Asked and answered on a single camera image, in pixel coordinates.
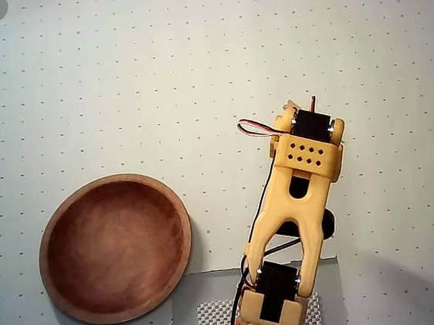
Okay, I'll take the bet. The red white servo wire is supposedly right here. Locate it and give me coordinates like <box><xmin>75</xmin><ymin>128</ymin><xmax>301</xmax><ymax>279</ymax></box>
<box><xmin>236</xmin><ymin>114</ymin><xmax>282</xmax><ymax>142</ymax></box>

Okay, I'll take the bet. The round brown wooden bowl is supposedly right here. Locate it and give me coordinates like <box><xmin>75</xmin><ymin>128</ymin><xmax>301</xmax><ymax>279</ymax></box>
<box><xmin>29</xmin><ymin>166</ymin><xmax>202</xmax><ymax>325</ymax></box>

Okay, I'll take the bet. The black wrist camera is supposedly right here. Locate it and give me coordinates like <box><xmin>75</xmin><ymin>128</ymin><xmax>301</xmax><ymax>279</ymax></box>
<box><xmin>272</xmin><ymin>207</ymin><xmax>339</xmax><ymax>247</ymax></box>

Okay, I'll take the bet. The grey base plate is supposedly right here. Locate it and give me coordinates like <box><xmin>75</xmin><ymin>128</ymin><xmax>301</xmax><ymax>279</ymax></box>
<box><xmin>168</xmin><ymin>255</ymin><xmax>348</xmax><ymax>325</ymax></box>

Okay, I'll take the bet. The white mesh anti-slip mat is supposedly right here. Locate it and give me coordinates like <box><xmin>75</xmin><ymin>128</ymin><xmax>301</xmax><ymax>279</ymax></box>
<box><xmin>195</xmin><ymin>289</ymin><xmax>324</xmax><ymax>325</ymax></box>

